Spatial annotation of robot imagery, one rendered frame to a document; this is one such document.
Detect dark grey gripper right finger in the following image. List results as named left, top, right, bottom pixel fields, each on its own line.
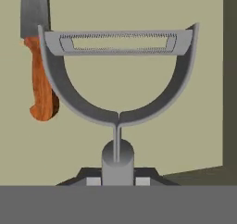
left=133, top=167, right=181, bottom=187

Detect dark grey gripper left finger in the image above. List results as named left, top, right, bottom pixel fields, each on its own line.
left=56, top=167, right=103, bottom=187

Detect grey metal Y-shaped peeler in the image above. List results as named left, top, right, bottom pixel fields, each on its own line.
left=37, top=22, right=200, bottom=187

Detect knife with brown wooden handle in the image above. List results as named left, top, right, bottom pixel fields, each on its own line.
left=19, top=0, right=60, bottom=122

